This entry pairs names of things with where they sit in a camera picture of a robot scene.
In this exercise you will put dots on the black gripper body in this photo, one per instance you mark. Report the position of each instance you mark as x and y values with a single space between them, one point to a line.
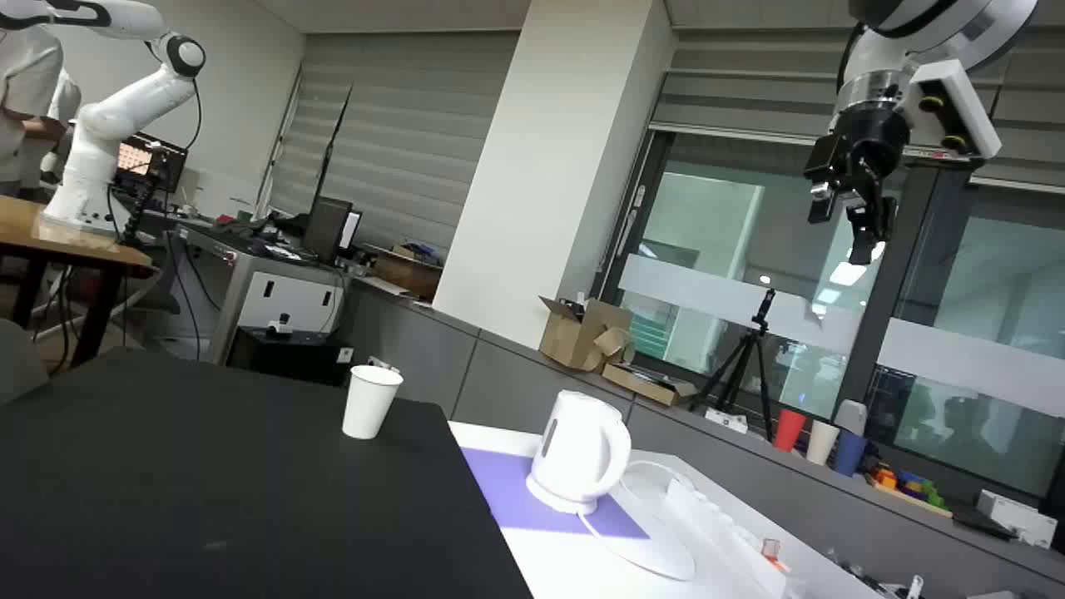
865 143

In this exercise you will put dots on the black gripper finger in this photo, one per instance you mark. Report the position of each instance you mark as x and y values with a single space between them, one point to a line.
874 228
828 200

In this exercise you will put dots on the white electric kettle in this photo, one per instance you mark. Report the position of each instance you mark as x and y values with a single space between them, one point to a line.
578 451

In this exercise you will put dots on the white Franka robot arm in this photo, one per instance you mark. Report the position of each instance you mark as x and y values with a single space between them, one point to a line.
943 22

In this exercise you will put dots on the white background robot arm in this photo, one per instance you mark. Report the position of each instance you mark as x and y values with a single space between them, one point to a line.
101 121

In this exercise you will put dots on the red cup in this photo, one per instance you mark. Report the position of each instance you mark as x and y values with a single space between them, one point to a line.
788 430

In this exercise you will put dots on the blue cup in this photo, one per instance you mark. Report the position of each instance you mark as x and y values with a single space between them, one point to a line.
849 453

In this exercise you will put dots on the open cardboard box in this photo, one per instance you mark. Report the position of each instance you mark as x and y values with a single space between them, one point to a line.
583 332

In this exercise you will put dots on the white power strip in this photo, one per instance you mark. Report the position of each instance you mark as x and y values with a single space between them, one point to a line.
738 543

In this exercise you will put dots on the brown cardboard box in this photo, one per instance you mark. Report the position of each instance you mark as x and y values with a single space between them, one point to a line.
404 273

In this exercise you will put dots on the purple mat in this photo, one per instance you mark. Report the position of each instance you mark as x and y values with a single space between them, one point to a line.
505 492

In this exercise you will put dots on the white paper cup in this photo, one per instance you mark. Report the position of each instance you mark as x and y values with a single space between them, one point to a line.
371 399

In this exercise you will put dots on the black monitor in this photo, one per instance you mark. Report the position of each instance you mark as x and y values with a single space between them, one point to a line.
327 228

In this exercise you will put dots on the grey metal cabinet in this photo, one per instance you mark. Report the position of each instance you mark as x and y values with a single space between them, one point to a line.
285 297

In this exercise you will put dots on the wooden table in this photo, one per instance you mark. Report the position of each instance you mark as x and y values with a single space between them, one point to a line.
67 238

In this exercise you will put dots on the person in grey shirt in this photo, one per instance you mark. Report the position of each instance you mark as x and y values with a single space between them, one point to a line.
22 101

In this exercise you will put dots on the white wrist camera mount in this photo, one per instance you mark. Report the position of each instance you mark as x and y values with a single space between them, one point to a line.
955 111

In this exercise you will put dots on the black camera tripod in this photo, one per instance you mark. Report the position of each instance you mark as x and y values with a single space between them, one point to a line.
747 367

